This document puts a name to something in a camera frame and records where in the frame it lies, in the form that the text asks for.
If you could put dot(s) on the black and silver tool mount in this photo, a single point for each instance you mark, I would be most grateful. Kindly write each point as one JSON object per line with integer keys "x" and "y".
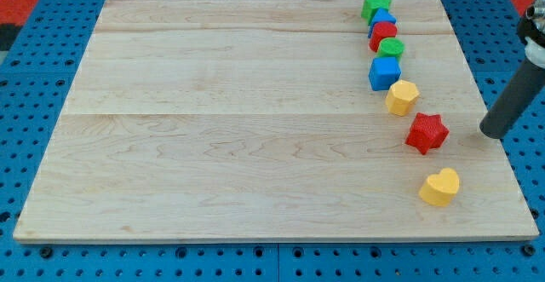
{"x": 530, "y": 31}

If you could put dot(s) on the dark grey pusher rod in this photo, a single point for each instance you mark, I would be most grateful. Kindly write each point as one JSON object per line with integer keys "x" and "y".
{"x": 521, "y": 90}

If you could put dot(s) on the red star block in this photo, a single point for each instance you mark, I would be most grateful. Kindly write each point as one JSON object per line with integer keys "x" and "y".
{"x": 426, "y": 132}

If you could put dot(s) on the green star block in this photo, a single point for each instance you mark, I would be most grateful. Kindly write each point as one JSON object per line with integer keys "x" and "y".
{"x": 370, "y": 7}

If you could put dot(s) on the yellow hexagon block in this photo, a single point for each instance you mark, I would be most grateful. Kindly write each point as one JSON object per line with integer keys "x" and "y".
{"x": 401, "y": 97}

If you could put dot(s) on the yellow heart block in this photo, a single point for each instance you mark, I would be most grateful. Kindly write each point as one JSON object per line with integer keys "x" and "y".
{"x": 441, "y": 188}

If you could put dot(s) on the green cylinder block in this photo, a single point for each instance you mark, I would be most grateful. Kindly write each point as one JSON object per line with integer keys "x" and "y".
{"x": 391, "y": 47}

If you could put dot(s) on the blue cube block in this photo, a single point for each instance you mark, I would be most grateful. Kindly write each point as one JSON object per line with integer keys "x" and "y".
{"x": 384, "y": 71}

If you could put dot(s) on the red cylinder block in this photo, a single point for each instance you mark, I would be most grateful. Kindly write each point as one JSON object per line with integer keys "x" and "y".
{"x": 381, "y": 30}

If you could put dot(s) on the blue triangle block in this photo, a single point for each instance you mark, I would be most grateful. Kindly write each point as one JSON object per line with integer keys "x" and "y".
{"x": 381, "y": 15}

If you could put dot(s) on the wooden board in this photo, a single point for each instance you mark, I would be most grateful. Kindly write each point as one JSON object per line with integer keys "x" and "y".
{"x": 237, "y": 121}

